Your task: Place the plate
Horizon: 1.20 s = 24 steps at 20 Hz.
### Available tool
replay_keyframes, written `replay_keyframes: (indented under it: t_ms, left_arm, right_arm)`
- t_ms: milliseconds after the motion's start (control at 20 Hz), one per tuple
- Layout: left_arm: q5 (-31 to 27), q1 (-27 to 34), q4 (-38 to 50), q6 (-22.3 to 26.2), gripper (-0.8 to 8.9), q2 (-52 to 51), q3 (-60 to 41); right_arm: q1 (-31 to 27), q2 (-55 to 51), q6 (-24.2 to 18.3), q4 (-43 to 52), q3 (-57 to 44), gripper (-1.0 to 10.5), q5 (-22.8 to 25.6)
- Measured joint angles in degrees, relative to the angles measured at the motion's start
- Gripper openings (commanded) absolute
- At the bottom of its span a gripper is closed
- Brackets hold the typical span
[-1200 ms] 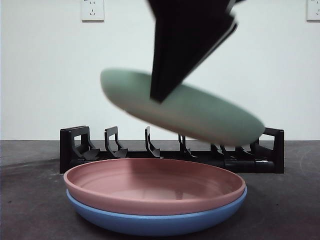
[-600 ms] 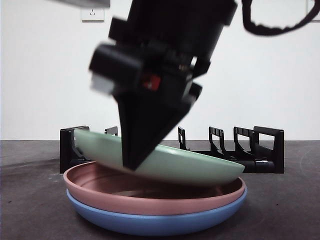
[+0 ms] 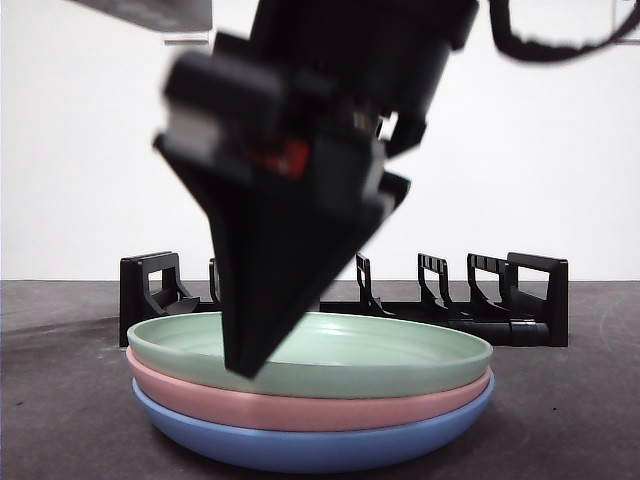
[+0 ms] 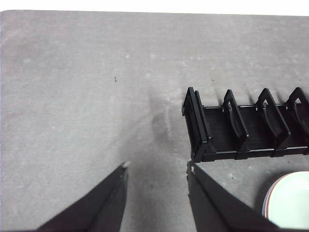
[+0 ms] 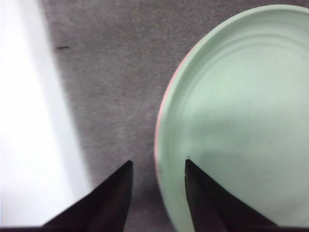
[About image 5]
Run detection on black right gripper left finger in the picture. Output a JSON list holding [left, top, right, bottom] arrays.
[[42, 159, 134, 229]]

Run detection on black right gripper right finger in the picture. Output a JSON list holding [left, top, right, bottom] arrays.
[[184, 158, 279, 229]]

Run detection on pink round plate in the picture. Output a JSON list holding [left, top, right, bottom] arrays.
[[154, 52, 191, 187]]

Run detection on green round plate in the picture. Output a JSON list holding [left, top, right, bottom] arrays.
[[157, 4, 309, 232]]

